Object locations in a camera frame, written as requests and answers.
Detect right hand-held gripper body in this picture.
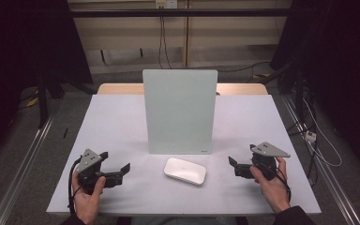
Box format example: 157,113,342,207
250,142,292,182

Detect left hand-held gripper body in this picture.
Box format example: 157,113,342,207
75,148,107,195

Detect white board eraser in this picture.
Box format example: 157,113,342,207
163,157,208,187

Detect person's right hand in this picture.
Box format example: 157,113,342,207
249,157,292,215

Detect person's left hand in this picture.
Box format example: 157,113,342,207
71,173,107,225

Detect white table mat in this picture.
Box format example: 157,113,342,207
46,94,323,217

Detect white power strip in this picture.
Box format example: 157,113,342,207
304,129,318,143

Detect black metal stand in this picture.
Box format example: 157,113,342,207
276,59,318,132
35,69,68,129

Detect wooden table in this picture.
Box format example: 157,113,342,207
97,82,269,96

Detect pale glass whiteboard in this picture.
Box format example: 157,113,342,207
142,68,218,156

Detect black curtain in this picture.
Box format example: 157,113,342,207
270,0,360,179
0,0,94,170

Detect yellow vertical pipe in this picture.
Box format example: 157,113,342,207
184,0,191,68

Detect black horizontal bar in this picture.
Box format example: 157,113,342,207
69,7,293,19

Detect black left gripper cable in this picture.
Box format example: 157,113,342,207
67,157,83,216

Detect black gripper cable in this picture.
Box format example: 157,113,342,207
67,157,83,216
261,163,293,203

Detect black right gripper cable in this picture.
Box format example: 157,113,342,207
261,163,293,203

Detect white cable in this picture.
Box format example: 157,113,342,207
302,97,343,168

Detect aluminium floor rail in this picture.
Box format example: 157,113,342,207
280,94,360,225
0,113,57,225

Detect black floor cable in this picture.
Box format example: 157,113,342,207
217,61,272,74

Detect black hanging wall cables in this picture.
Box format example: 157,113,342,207
157,16,173,70

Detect white wall socket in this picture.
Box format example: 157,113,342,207
155,0,179,9

